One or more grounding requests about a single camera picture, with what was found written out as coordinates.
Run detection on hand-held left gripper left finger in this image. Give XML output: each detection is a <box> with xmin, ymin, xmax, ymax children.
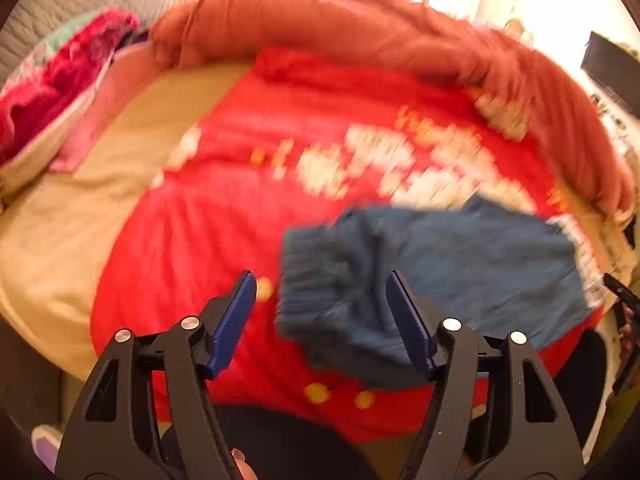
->
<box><xmin>54</xmin><ymin>270</ymin><xmax>258</xmax><ymax>480</ymax></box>

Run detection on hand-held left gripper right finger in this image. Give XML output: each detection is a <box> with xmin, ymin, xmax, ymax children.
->
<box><xmin>386</xmin><ymin>270</ymin><xmax>586</xmax><ymax>480</ymax></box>

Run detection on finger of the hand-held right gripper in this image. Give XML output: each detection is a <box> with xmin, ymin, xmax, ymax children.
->
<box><xmin>612</xmin><ymin>310</ymin><xmax>640</xmax><ymax>396</ymax></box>
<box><xmin>602</xmin><ymin>272</ymin><xmax>640</xmax><ymax>311</ymax></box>

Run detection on blue denim pants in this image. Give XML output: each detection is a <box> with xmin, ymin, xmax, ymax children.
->
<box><xmin>275</xmin><ymin>195</ymin><xmax>596</xmax><ymax>391</ymax></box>

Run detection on person's left hand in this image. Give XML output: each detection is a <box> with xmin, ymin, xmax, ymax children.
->
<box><xmin>231</xmin><ymin>449</ymin><xmax>258</xmax><ymax>480</ymax></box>

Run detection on red floral blanket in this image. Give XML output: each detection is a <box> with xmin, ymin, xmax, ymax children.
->
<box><xmin>90</xmin><ymin>47</ymin><xmax>608</xmax><ymax>443</ymax></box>

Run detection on white cluttered desk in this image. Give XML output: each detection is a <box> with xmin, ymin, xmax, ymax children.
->
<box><xmin>590</xmin><ymin>87</ymin><xmax>640</xmax><ymax>161</ymax></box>

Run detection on beige bed sheet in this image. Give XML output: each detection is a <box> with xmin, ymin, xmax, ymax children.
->
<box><xmin>0</xmin><ymin>60</ymin><xmax>628</xmax><ymax>381</ymax></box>

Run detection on black television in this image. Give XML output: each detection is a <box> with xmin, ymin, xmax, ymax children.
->
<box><xmin>580</xmin><ymin>30</ymin><xmax>640</xmax><ymax>121</ymax></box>

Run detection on white purple shoe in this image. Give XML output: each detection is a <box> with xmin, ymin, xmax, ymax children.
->
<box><xmin>31</xmin><ymin>424</ymin><xmax>65</xmax><ymax>473</ymax></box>

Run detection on plain pink pillow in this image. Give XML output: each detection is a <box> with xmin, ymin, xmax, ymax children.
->
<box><xmin>50</xmin><ymin>42</ymin><xmax>166</xmax><ymax>173</ymax></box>

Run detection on salmon pink duvet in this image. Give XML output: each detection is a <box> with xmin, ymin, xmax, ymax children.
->
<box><xmin>150</xmin><ymin>0</ymin><xmax>636</xmax><ymax>216</ymax></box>

